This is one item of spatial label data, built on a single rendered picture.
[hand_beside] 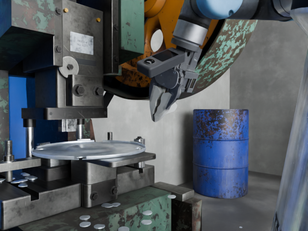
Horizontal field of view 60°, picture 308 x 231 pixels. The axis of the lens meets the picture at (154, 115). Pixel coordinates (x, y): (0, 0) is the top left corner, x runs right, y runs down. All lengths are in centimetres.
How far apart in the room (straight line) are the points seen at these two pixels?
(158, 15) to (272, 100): 300
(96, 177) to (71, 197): 7
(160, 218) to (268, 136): 326
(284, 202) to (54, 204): 54
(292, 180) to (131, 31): 69
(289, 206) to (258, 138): 377
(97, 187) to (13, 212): 19
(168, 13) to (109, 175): 63
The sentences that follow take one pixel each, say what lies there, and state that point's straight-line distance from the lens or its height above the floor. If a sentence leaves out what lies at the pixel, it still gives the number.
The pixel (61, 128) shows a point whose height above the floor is 83.
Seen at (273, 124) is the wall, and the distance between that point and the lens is 391.
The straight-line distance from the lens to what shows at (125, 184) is 79.
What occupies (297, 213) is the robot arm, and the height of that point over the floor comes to 81.
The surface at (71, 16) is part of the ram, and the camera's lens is 78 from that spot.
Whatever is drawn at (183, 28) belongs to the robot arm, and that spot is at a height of 107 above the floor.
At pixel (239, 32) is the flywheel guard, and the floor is 112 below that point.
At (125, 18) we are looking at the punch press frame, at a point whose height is 115.
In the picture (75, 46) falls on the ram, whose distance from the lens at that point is 76.
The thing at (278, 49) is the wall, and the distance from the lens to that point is 396.
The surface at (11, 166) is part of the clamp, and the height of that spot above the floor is 75.
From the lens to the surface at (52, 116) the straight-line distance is 73.
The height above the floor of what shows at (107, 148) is 79.
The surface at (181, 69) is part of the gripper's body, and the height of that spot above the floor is 98.
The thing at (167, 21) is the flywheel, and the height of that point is 121.
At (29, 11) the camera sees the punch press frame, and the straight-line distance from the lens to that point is 68.
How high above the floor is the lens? 89
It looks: 2 degrees down
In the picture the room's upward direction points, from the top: straight up
